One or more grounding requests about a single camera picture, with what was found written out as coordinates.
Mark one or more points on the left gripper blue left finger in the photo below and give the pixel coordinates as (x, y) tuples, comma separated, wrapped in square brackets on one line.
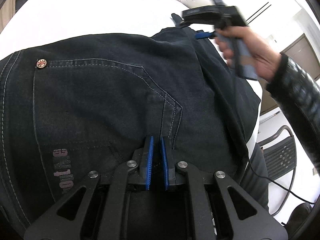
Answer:
[(145, 169)]

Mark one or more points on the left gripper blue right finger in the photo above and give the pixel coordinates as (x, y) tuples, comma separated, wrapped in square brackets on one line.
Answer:
[(169, 173)]

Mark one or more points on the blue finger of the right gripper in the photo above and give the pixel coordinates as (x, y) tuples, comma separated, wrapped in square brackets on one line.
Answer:
[(203, 35)]

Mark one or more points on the black denim pants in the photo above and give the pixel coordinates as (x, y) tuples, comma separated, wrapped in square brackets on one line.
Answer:
[(87, 103)]

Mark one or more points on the black mesh chair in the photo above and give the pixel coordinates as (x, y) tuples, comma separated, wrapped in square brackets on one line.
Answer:
[(281, 158)]

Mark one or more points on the white wardrobe with black handles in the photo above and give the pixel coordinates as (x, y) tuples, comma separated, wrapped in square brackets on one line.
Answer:
[(273, 20)]

